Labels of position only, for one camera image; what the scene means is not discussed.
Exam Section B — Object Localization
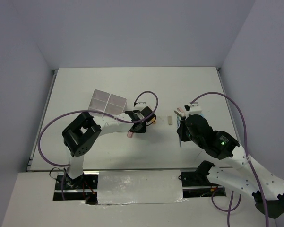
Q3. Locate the blue gel pen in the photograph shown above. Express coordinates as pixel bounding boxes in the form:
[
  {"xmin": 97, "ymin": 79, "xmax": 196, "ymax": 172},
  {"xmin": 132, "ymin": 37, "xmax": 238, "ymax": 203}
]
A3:
[{"xmin": 176, "ymin": 117, "xmax": 182, "ymax": 148}]

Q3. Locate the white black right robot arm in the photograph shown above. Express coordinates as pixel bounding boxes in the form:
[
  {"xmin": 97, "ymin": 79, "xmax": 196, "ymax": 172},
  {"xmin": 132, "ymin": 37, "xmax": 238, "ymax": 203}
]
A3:
[{"xmin": 177, "ymin": 114, "xmax": 284, "ymax": 219}]

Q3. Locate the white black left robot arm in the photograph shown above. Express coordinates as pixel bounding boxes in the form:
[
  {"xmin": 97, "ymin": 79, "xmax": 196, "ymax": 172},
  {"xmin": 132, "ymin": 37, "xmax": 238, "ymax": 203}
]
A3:
[{"xmin": 62, "ymin": 107, "xmax": 156, "ymax": 189}]

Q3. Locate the pink translucent correction tape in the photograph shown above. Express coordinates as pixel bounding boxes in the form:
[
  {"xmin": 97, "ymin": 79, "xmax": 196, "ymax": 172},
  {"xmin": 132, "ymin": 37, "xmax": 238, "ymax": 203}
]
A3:
[{"xmin": 127, "ymin": 132, "xmax": 134, "ymax": 138}]

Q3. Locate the orange pink highlighter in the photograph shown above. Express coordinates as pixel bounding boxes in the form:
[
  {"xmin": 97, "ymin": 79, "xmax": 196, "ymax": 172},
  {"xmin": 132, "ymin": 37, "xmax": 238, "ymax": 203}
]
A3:
[{"xmin": 146, "ymin": 117, "xmax": 156, "ymax": 126}]

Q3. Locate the grey eraser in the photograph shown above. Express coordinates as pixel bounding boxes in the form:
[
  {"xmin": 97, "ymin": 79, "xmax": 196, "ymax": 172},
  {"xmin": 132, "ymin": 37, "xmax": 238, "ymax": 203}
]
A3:
[{"xmin": 167, "ymin": 115, "xmax": 173, "ymax": 125}]

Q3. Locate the pink beige mini stapler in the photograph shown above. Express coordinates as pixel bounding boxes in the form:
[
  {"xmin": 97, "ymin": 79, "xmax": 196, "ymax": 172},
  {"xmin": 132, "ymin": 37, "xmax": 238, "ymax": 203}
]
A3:
[{"xmin": 174, "ymin": 107, "xmax": 187, "ymax": 118}]

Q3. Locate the white divided organizer box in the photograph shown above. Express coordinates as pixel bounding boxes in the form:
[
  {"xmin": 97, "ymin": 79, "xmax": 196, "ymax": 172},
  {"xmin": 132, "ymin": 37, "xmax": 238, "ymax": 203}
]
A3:
[{"xmin": 88, "ymin": 89, "xmax": 127, "ymax": 115}]

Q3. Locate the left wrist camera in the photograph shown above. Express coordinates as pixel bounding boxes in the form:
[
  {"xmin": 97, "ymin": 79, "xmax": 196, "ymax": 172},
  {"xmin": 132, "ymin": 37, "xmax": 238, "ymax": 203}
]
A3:
[{"xmin": 134, "ymin": 102, "xmax": 146, "ymax": 111}]

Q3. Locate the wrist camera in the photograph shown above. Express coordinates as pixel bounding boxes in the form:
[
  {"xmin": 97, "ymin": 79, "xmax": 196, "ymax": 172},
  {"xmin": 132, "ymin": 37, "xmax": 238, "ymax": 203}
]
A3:
[
  {"xmin": 184, "ymin": 102, "xmax": 202, "ymax": 115},
  {"xmin": 134, "ymin": 102, "xmax": 146, "ymax": 111}
]

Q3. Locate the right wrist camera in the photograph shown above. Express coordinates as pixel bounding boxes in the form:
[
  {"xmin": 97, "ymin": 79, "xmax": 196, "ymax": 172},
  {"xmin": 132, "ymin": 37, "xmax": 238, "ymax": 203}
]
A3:
[{"xmin": 184, "ymin": 102, "xmax": 202, "ymax": 115}]

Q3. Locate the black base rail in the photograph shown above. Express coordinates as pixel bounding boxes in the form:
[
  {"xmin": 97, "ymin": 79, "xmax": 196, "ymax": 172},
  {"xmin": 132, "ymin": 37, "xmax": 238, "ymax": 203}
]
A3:
[{"xmin": 53, "ymin": 170, "xmax": 226, "ymax": 205}]

